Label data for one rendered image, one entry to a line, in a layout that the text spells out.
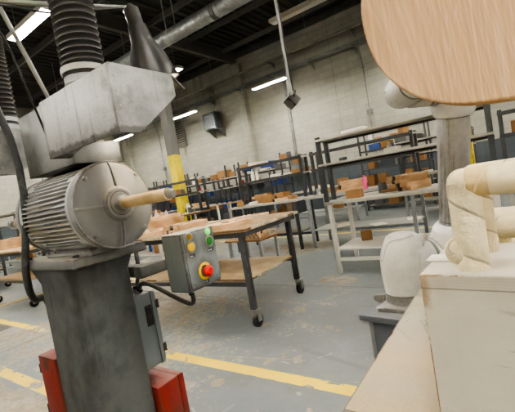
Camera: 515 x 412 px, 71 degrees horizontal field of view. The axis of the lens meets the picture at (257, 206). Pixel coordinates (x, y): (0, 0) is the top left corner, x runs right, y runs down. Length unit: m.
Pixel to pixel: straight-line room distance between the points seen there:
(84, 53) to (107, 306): 0.73
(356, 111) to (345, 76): 1.18
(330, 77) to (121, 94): 12.16
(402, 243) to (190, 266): 0.74
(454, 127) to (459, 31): 0.89
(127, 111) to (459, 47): 0.61
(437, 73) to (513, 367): 0.32
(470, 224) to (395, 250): 0.95
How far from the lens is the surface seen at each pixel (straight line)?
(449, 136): 1.36
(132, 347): 1.34
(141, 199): 0.99
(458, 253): 0.45
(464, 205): 0.44
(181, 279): 1.26
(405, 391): 0.57
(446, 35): 0.48
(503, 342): 0.46
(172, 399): 1.47
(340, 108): 12.59
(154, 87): 0.89
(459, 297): 0.45
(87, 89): 0.89
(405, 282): 1.40
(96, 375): 1.29
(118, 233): 1.10
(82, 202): 1.05
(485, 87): 0.47
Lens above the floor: 1.23
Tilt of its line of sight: 3 degrees down
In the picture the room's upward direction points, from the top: 10 degrees counter-clockwise
